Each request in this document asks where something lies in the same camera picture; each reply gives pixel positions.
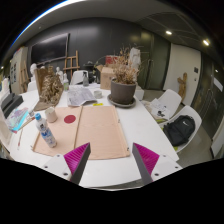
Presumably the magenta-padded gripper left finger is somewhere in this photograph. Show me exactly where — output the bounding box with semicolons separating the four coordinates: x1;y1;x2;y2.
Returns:
41;142;92;186

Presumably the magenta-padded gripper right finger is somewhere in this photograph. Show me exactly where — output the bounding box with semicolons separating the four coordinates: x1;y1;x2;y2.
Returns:
131;142;184;186

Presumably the white blue-capped drink bottle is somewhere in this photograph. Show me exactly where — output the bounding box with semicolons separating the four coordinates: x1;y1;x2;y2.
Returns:
34;113;58;149

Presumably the flat round red coaster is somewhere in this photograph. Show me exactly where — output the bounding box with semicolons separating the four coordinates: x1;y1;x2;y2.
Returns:
63;114;77;125

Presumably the black backpack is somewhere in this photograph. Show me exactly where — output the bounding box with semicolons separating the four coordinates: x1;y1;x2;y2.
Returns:
162;114;196;147

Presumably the white ceramic cup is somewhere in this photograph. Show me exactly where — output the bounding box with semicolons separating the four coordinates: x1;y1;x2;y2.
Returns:
44;106;59;124

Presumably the white paper stack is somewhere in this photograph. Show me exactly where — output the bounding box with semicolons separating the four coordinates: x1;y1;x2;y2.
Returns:
149;98;171;120

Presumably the wooden paint brush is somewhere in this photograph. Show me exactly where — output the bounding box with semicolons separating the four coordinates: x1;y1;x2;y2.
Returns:
19;116;36;131

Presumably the open newspaper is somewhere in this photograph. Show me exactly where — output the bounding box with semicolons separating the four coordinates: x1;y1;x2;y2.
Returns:
66;87;98;108

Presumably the grey plant saucer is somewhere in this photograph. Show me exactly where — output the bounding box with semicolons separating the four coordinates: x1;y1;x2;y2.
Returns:
106;94;137;109

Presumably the white plastic chair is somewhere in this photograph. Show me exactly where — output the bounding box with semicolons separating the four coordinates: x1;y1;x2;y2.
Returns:
70;69;88;86
159;105;203;154
156;88;183;119

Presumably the colourful painted sheet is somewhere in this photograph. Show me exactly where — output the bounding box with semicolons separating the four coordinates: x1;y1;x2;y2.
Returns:
5;107;30;133

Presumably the dried plant in grey pot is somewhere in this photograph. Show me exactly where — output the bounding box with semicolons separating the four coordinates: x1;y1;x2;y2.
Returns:
109;46;141;105

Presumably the golden sculpture on wooden board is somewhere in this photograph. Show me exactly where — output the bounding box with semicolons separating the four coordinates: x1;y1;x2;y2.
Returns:
33;65;65;112

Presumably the white spray bottle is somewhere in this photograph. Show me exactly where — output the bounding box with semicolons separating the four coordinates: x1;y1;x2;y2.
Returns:
62;73;70;92

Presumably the small grey glass bottle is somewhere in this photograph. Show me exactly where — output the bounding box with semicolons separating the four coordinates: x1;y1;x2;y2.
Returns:
82;71;90;88

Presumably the black storage case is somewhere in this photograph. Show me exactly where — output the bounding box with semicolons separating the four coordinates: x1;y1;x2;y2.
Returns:
0;93;25;118

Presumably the brown cardboard box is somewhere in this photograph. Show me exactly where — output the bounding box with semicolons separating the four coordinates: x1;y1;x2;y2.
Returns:
96;64;116;91

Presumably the white plaster bust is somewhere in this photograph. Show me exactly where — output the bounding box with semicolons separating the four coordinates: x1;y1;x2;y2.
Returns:
54;66;64;83

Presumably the wooden easel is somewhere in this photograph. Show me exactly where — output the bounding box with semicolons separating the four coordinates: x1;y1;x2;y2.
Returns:
63;50;81;81

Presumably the red box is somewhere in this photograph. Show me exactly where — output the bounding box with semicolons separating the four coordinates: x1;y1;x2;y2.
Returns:
105;55;119;66

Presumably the white shelf cabinet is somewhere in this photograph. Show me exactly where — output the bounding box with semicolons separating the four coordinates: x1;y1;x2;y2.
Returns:
9;46;29;95

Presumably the long ceiling light strip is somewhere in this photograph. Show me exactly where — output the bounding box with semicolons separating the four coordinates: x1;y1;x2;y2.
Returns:
9;0;88;48

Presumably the wooden wall figure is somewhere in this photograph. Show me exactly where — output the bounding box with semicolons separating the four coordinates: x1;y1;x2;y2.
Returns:
176;72;188;101

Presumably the black wall screen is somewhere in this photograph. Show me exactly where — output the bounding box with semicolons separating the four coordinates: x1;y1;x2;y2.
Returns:
30;32;70;65

